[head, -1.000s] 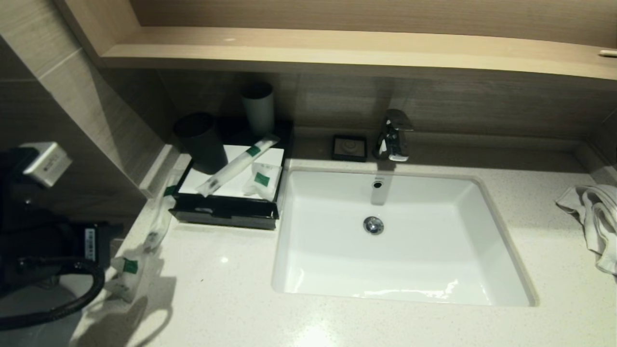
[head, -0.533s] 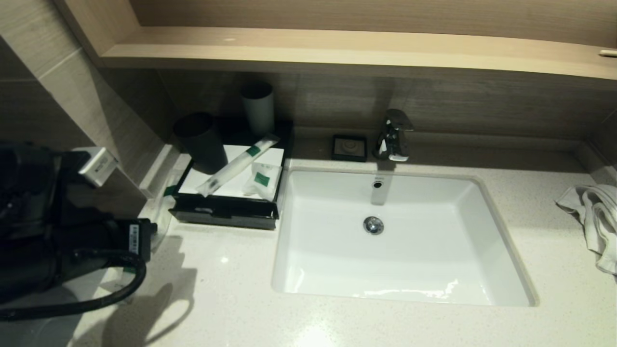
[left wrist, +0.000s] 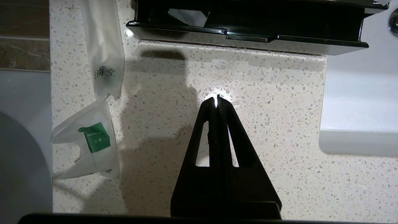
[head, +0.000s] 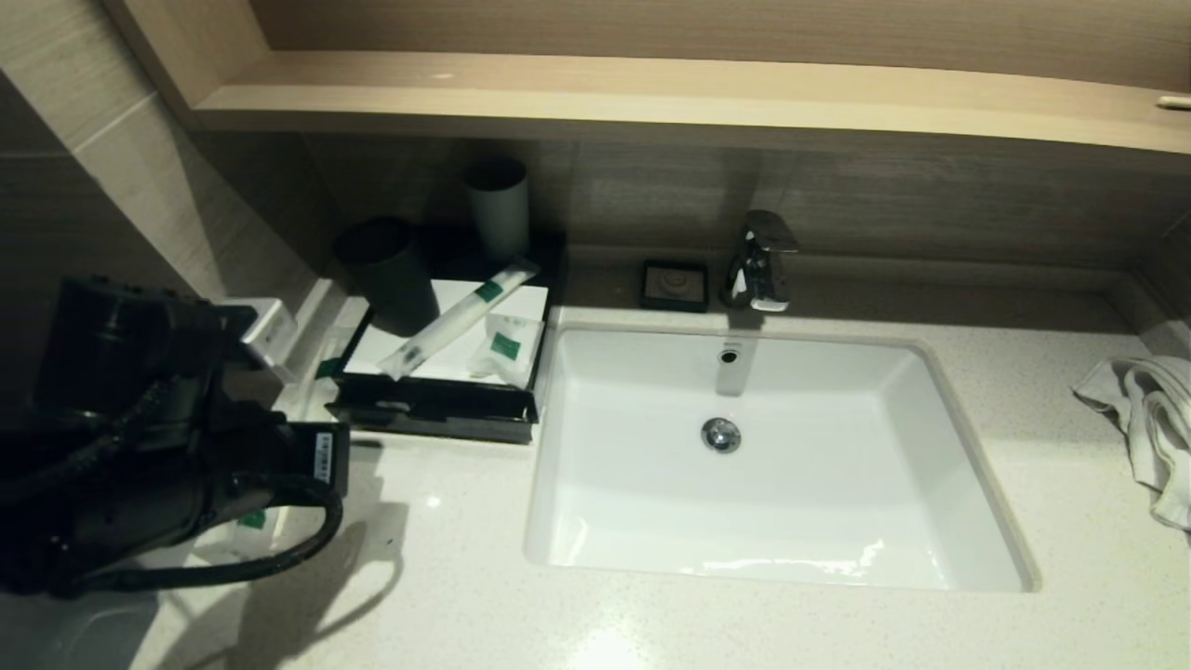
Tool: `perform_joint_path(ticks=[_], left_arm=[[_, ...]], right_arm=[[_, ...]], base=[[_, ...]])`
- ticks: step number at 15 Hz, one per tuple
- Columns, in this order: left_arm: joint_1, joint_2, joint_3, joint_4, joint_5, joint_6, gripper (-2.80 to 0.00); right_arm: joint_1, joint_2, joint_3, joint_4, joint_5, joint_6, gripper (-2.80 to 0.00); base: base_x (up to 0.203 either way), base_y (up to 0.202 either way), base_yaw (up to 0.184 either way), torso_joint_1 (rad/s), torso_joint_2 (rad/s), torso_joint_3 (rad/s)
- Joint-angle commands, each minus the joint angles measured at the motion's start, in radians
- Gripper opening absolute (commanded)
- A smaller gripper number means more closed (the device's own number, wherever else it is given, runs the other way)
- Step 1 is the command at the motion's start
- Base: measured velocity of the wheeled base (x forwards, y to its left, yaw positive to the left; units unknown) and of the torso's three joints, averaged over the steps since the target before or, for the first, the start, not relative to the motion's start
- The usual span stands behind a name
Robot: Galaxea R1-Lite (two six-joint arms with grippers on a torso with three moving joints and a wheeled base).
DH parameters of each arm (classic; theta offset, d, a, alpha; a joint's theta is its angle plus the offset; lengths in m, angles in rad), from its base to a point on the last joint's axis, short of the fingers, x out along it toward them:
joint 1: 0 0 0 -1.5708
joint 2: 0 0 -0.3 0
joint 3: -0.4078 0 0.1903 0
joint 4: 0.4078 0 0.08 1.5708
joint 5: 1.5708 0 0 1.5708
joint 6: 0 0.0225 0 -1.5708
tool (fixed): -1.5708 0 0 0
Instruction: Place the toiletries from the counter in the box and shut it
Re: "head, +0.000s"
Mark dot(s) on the chrome faucet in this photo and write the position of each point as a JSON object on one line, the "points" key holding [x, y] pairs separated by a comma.
{"points": [[758, 270]]}

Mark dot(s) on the black box with white top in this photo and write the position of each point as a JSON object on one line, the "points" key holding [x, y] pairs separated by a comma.
{"points": [[447, 363]]}

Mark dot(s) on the small pale object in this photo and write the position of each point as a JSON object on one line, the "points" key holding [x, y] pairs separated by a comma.
{"points": [[1174, 102]]}

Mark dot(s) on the chrome drain plug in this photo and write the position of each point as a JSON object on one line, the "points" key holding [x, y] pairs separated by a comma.
{"points": [[721, 435]]}

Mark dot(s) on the grey cup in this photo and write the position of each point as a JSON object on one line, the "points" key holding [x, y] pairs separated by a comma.
{"points": [[498, 214]]}

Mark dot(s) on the black square soap dish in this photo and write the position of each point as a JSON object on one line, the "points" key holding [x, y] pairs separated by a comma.
{"points": [[675, 287]]}

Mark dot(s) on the black glossy tray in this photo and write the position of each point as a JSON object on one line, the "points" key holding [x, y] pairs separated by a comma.
{"points": [[544, 247]]}

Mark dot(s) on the long white toothbrush packet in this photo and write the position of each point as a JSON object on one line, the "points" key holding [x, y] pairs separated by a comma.
{"points": [[456, 321], [327, 368]]}

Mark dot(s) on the light wooden shelf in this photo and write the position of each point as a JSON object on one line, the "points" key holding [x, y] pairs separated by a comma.
{"points": [[651, 93]]}

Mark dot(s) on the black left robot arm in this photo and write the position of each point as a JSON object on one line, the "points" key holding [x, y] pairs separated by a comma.
{"points": [[121, 335]]}

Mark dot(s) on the white towel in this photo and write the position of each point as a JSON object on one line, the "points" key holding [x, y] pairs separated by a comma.
{"points": [[1149, 419]]}

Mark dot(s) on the white ceramic sink basin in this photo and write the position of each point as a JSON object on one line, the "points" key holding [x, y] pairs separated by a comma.
{"points": [[791, 502]]}

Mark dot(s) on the small white rectangular block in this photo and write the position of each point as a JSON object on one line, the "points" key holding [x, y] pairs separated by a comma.
{"points": [[270, 330]]}

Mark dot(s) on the black cup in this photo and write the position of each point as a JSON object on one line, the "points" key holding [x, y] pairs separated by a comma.
{"points": [[391, 279]]}

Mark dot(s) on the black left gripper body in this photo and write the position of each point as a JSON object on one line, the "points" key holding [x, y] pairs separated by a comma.
{"points": [[312, 461]]}

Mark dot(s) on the small white green-label sachet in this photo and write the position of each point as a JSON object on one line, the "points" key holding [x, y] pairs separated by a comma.
{"points": [[507, 349], [251, 519]]}

